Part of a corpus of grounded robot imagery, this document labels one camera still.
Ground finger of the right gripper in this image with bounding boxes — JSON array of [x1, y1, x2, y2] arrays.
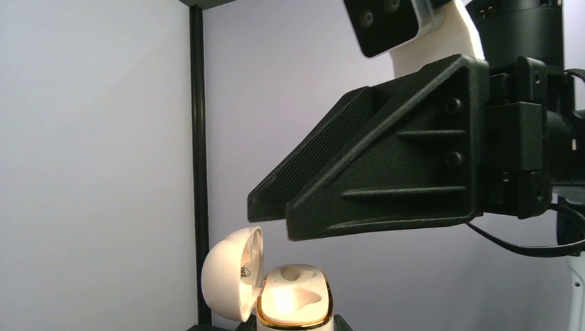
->
[[247, 86, 395, 223]]

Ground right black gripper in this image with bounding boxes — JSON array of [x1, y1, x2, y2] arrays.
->
[[286, 55, 576, 241]]

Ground white square charging case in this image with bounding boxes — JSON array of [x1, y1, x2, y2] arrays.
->
[[201, 226, 335, 330]]

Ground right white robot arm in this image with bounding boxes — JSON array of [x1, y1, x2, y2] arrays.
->
[[247, 1, 584, 330]]

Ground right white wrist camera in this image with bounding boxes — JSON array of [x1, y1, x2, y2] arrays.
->
[[342, 0, 486, 79]]

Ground black right frame post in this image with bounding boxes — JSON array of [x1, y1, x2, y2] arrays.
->
[[189, 5, 212, 325]]

